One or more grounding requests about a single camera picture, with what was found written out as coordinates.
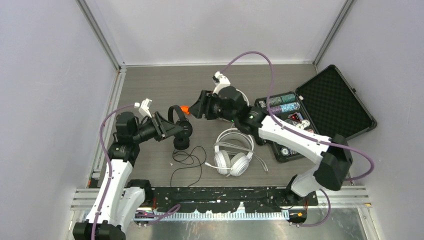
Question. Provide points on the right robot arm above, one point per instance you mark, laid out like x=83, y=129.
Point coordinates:
x=329, y=154

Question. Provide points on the black poker chip case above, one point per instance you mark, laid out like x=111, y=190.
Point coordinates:
x=331, y=105

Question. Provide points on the blue poker chip row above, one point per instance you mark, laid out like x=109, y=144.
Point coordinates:
x=283, y=104

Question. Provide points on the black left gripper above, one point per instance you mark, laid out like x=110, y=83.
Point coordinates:
x=162, y=128

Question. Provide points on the orange curved plastic piece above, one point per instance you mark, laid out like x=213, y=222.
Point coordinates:
x=185, y=109

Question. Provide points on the red black triangular button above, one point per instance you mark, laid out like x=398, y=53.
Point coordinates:
x=297, y=116

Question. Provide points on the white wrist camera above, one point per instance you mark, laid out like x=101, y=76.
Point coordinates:
x=143, y=107
x=220, y=81

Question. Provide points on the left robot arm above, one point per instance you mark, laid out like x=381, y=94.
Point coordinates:
x=119, y=197

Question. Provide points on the white ten poker chip stack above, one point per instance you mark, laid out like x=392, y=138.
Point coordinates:
x=304, y=124

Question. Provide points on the small white headphones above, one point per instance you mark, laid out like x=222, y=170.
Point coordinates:
x=233, y=152

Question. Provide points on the large white grey headphones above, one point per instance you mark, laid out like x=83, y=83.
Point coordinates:
x=243, y=97

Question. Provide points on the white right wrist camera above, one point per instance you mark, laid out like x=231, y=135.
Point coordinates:
x=220, y=81

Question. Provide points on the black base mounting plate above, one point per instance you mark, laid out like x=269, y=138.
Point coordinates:
x=254, y=199

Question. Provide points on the black on-ear headphones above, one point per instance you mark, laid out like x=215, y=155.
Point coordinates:
x=182, y=139

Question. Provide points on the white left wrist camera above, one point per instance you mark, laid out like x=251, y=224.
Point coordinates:
x=143, y=107

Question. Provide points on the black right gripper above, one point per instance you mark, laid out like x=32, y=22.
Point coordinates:
x=203, y=105

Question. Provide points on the white five poker chip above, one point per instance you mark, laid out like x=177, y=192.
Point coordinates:
x=285, y=151

